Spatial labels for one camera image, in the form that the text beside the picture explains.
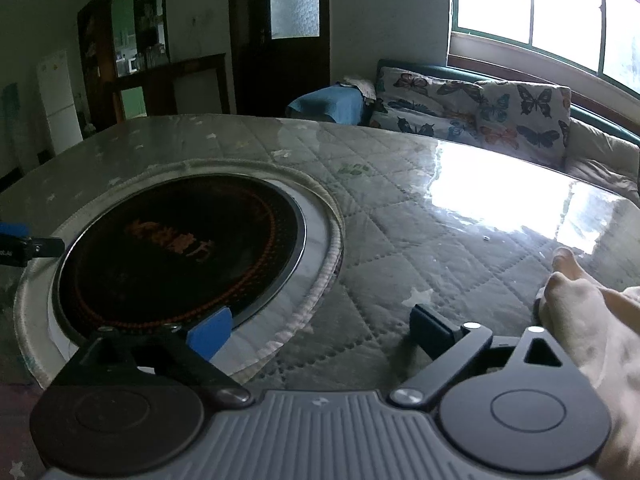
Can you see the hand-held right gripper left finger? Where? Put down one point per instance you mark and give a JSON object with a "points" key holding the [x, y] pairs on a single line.
{"points": [[212, 332]]}

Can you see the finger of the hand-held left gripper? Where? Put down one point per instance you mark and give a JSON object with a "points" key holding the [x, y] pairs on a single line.
{"points": [[45, 247]]}

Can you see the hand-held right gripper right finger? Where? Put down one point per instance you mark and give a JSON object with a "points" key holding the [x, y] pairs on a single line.
{"points": [[430, 327]]}

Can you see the cream cloth garment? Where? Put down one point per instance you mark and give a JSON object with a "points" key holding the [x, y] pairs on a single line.
{"points": [[600, 320]]}

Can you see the round black cooktop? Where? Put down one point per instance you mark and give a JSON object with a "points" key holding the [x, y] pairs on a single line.
{"points": [[175, 270]]}

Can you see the grey star quilted table cover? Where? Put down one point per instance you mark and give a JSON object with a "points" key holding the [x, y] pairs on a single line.
{"points": [[425, 210]]}

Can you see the white refrigerator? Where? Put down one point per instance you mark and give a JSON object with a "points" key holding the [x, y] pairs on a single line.
{"points": [[57, 110]]}

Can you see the dark wooden shelf unit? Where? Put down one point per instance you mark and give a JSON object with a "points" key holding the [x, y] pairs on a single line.
{"points": [[97, 60]]}

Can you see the butterfly print pillow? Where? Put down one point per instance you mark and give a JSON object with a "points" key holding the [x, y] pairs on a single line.
{"points": [[420, 105], [525, 120]]}

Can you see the cream cushion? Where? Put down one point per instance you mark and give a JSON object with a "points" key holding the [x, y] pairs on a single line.
{"points": [[600, 160]]}

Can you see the dark wooden console table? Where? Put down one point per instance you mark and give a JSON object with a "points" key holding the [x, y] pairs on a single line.
{"points": [[200, 62]]}

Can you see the blue towel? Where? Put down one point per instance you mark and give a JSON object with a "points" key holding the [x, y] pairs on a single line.
{"points": [[325, 102]]}

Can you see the small cream cloth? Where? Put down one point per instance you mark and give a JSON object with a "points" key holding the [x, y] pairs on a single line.
{"points": [[360, 87]]}

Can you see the blue sofa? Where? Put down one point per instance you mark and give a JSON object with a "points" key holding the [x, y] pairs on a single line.
{"points": [[415, 67]]}

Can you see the dark wooden glass door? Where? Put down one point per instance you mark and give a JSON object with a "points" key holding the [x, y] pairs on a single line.
{"points": [[250, 60]]}

